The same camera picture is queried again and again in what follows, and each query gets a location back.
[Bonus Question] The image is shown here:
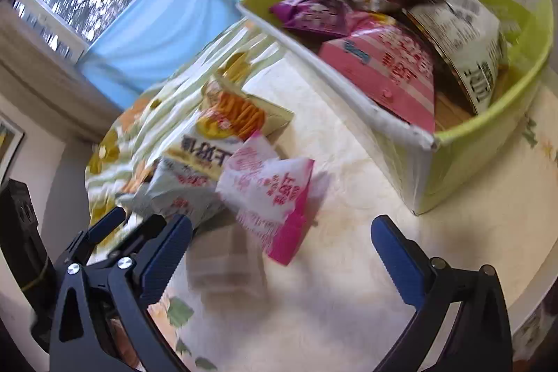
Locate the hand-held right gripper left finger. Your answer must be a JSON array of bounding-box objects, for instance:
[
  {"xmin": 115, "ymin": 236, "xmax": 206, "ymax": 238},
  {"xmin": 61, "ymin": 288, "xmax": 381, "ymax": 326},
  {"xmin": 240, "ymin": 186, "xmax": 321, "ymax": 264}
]
[{"xmin": 49, "ymin": 214, "xmax": 193, "ymax": 372}]

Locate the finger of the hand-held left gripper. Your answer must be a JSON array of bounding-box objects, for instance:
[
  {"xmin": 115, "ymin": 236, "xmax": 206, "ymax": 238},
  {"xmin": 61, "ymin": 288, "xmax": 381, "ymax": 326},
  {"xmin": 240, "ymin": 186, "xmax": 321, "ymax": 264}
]
[
  {"xmin": 56, "ymin": 205, "xmax": 128, "ymax": 268},
  {"xmin": 107, "ymin": 214, "xmax": 168, "ymax": 261}
]

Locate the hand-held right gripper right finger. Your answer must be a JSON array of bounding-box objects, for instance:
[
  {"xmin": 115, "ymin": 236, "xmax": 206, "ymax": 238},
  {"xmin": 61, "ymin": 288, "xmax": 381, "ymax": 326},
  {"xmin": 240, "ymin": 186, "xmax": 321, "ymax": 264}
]
[{"xmin": 370, "ymin": 215, "xmax": 513, "ymax": 372}]

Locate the grey white snack packet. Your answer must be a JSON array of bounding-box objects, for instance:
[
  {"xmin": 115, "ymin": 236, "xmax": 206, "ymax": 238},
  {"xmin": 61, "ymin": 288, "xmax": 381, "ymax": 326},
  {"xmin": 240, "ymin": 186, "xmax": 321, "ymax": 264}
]
[{"xmin": 118, "ymin": 156, "xmax": 227, "ymax": 227}]

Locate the green cardboard box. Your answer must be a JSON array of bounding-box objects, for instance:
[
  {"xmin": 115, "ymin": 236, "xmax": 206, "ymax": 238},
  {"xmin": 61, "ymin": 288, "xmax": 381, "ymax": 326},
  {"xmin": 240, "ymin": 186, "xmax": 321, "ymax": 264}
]
[{"xmin": 237, "ymin": 0, "xmax": 554, "ymax": 216}]

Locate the pink white snack packet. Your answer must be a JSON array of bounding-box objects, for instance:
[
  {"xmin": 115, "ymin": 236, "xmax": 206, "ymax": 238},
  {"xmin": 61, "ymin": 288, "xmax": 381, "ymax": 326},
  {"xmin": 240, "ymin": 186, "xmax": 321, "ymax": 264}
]
[{"xmin": 216, "ymin": 131, "xmax": 315, "ymax": 266}]

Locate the pink striped snack packet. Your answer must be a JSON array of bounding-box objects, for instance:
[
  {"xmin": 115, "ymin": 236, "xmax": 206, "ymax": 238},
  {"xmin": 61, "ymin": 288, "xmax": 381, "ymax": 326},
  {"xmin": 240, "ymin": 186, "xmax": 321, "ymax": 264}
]
[{"xmin": 317, "ymin": 12, "xmax": 437, "ymax": 133}]

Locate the white barcode snack packet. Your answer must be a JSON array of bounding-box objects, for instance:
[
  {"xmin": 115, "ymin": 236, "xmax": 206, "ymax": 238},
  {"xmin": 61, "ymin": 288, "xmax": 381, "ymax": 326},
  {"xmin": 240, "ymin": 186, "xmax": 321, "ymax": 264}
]
[{"xmin": 403, "ymin": 0, "xmax": 508, "ymax": 115}]

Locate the purple snack packet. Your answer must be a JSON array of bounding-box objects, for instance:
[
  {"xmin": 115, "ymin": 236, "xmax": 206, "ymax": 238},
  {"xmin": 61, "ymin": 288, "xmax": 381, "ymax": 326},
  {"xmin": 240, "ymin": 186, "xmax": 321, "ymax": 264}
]
[{"xmin": 269, "ymin": 0, "xmax": 362, "ymax": 39}]

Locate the grey headboard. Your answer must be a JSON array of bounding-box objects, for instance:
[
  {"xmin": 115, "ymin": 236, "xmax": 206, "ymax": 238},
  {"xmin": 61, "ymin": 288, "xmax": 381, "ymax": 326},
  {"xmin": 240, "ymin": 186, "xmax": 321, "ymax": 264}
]
[{"xmin": 44, "ymin": 145, "xmax": 103, "ymax": 264}]

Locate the floral striped blanket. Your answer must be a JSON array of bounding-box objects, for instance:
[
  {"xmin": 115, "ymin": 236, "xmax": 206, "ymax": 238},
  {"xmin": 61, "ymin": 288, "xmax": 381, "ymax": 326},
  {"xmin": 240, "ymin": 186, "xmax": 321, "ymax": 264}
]
[{"xmin": 85, "ymin": 19, "xmax": 288, "ymax": 233}]

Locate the yellow white lettered snack packet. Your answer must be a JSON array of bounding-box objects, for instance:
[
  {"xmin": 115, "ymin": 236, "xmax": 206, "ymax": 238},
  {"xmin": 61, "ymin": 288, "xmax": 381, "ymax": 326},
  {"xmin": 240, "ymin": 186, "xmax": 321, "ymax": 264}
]
[{"xmin": 163, "ymin": 111, "xmax": 245, "ymax": 181}]

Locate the brown curtain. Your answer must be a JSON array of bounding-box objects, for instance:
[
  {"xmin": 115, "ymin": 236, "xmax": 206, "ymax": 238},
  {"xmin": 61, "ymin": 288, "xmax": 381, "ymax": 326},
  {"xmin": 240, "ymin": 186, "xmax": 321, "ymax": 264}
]
[{"xmin": 0, "ymin": 1, "xmax": 131, "ymax": 146}]

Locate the orange sticks snack packet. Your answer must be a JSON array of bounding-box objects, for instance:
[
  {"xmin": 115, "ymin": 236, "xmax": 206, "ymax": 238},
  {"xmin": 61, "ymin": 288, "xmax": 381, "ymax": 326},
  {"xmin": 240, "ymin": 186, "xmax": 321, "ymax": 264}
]
[{"xmin": 203, "ymin": 67, "xmax": 295, "ymax": 142}]

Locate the light blue cloth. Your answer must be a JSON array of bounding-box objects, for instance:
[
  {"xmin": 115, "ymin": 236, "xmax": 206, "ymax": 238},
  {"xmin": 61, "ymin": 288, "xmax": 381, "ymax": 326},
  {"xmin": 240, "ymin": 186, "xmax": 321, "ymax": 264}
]
[{"xmin": 78, "ymin": 0, "xmax": 254, "ymax": 109}]

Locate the framed wall poster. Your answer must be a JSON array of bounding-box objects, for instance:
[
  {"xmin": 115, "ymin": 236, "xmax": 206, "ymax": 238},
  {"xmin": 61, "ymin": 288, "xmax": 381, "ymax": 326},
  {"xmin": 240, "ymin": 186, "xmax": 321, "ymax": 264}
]
[{"xmin": 0, "ymin": 115, "xmax": 26, "ymax": 181}]

